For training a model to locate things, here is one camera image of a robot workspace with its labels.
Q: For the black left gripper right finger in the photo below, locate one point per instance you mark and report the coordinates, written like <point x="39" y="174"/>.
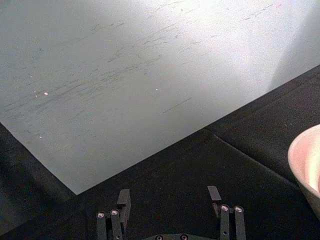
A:
<point x="231" y="222"/>

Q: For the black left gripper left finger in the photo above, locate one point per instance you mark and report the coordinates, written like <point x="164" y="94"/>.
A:
<point x="116" y="225"/>

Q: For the black table cloth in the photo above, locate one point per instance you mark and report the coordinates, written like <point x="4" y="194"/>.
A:
<point x="200" y="180"/>

